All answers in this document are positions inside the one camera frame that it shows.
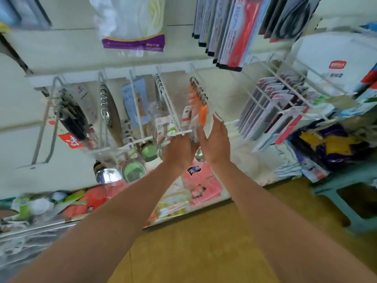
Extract row of hanging flat packets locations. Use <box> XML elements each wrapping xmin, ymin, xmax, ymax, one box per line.
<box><xmin>191</xmin><ymin>0</ymin><xmax>278</xmax><ymax>71</ymax></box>

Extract red plastic wrapped packets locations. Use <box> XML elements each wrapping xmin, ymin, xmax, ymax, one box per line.
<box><xmin>59</xmin><ymin>184</ymin><xmax>124</xmax><ymax>221</ymax></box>

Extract row of scissors packets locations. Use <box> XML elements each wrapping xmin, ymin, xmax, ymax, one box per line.
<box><xmin>238</xmin><ymin>70</ymin><xmax>313</xmax><ymax>151</ymax></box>

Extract person's left hand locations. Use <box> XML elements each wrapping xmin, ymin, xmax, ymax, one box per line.
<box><xmin>159</xmin><ymin>131</ymin><xmax>200</xmax><ymax>173</ymax></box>

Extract teal plastic stool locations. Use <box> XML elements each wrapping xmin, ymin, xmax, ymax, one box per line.
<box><xmin>312</xmin><ymin>162</ymin><xmax>377</xmax><ymax>233</ymax></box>

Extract person's right hand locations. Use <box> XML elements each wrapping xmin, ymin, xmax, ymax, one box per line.
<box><xmin>196</xmin><ymin>114</ymin><xmax>232</xmax><ymax>169</ymax></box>

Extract blue card utensil packet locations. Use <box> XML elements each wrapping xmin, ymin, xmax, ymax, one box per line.
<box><xmin>122</xmin><ymin>78</ymin><xmax>151</xmax><ymax>127</ymax></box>

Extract pink printed packets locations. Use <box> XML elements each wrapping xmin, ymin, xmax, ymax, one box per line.
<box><xmin>179</xmin><ymin>162</ymin><xmax>225</xmax><ymax>210</ymax></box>

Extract hanging black tool packets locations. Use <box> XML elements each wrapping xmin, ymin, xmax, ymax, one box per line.
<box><xmin>58</xmin><ymin>90</ymin><xmax>90</xmax><ymax>144</ymax></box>

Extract person's right forearm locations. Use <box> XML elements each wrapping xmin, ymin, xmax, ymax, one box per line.
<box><xmin>215</xmin><ymin>159</ymin><xmax>377</xmax><ymax>283</ymax></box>

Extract blue white cloth packet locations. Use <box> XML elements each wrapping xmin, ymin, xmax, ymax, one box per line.
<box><xmin>268</xmin><ymin>141</ymin><xmax>331</xmax><ymax>183</ymax></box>

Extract person's left forearm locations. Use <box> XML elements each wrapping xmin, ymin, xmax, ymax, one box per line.
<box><xmin>12</xmin><ymin>162</ymin><xmax>189</xmax><ymax>283</ymax></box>

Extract white purple bag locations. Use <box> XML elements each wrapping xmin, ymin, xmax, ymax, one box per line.
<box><xmin>88</xmin><ymin>0</ymin><xmax>166</xmax><ymax>53</ymax></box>

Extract white bag red label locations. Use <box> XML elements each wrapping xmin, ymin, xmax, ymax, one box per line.
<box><xmin>291</xmin><ymin>32</ymin><xmax>377</xmax><ymax>98</ymax></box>

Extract pile of plastic wrapped utensils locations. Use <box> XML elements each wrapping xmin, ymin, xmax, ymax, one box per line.
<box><xmin>0</xmin><ymin>215</ymin><xmax>77</xmax><ymax>275</ymax></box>

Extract hanging steel ladle packets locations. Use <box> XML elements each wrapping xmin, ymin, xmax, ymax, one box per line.
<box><xmin>154</xmin><ymin>74</ymin><xmax>179</xmax><ymax>140</ymax></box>

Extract yellow purple packet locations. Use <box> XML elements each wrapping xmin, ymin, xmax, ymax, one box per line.
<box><xmin>297</xmin><ymin>123</ymin><xmax>360</xmax><ymax>169</ymax></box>

